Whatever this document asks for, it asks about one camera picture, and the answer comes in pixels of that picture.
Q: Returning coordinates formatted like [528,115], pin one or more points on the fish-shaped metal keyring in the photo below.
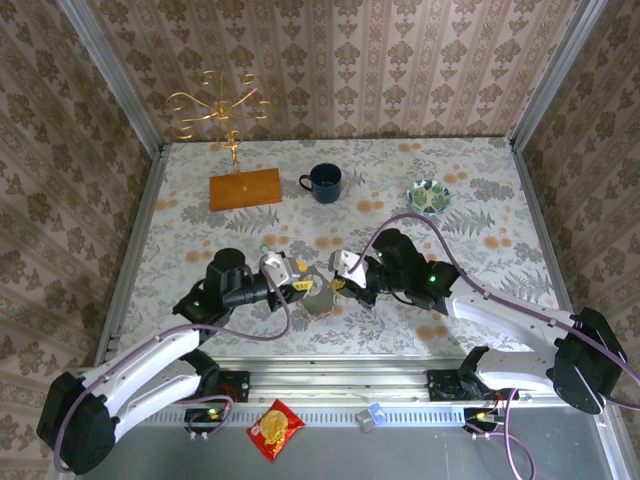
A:
[317,300]

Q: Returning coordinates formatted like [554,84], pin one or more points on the key with green tag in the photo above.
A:
[264,248]

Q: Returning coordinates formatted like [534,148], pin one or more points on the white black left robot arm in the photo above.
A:
[150,350]

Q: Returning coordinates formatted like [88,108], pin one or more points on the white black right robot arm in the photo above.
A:
[500,312]

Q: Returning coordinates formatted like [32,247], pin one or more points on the dark blue mug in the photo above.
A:
[327,192]

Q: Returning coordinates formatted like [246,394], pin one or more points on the green leaf pattern bowl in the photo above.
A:
[427,200]

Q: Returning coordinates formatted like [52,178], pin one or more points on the gold jewelry stand wooden base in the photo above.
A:
[245,192]

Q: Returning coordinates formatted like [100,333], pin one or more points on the small grey blue packet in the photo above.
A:
[370,417]

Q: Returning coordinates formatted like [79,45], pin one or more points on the left controller board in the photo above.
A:
[205,419]

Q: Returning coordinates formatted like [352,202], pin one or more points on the controller board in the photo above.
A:
[205,419]
[482,417]

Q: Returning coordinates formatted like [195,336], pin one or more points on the red snack packet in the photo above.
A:
[275,430]

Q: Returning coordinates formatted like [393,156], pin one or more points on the right controller board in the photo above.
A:
[482,417]

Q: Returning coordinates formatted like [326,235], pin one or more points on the grey metal shelf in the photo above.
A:
[400,455]

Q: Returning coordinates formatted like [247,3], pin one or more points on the aluminium front rail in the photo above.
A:
[340,382]

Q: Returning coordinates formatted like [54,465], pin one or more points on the aluminium table side rail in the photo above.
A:
[542,225]
[141,225]

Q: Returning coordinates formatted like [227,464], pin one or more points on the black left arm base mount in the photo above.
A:
[235,385]

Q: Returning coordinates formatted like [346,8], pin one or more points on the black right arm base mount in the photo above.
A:
[442,387]

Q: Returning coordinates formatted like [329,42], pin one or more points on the aluminium frame post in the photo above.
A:
[556,75]
[111,75]

